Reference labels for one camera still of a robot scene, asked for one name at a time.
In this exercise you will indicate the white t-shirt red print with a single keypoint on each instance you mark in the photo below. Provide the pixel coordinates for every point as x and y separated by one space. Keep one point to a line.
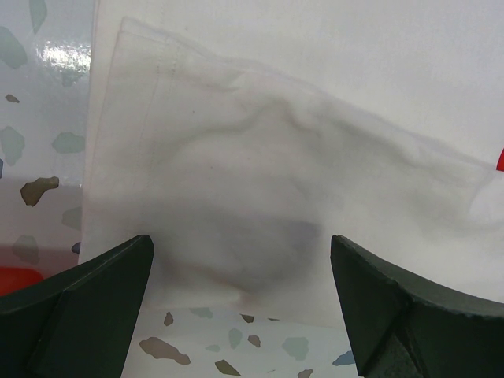
241 176

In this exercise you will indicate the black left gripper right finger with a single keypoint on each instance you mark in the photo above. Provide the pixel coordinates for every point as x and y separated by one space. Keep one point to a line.
402 325

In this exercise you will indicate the red plastic bin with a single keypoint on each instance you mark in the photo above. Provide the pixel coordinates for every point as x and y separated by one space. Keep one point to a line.
14 279

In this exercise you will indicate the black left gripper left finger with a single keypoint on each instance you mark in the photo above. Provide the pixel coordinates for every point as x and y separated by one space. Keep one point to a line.
80 322

